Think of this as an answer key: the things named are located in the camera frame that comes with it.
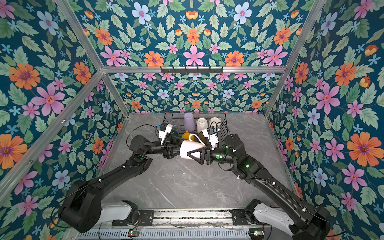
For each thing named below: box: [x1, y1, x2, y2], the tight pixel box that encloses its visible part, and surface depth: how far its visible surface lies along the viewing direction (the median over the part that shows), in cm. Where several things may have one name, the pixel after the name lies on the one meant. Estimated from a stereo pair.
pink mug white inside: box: [179, 133, 207, 159], surface depth 62 cm
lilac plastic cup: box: [184, 112, 196, 133], surface depth 101 cm
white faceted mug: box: [196, 117, 208, 134], surface depth 100 cm
